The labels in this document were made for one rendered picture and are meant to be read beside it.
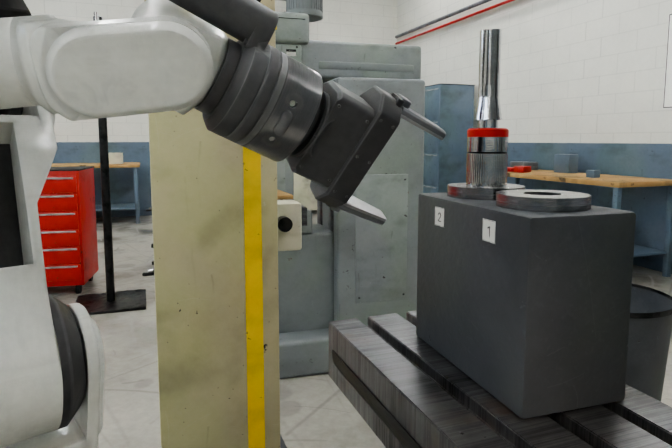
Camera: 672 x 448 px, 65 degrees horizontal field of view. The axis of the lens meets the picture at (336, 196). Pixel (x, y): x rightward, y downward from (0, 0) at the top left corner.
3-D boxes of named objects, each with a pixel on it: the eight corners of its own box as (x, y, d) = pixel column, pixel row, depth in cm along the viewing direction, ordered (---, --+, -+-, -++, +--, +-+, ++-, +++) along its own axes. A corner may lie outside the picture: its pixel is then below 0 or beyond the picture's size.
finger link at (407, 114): (445, 143, 51) (397, 115, 48) (431, 131, 54) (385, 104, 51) (455, 129, 51) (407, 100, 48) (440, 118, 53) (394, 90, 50)
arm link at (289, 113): (341, 228, 49) (226, 178, 43) (317, 181, 57) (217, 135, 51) (419, 113, 45) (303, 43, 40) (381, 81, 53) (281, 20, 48)
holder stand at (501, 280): (521, 421, 47) (529, 202, 45) (414, 335, 68) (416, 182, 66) (626, 401, 51) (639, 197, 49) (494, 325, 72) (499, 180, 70)
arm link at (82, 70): (220, 108, 39) (23, 130, 36) (212, 75, 47) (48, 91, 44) (207, 18, 36) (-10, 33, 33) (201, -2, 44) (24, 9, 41)
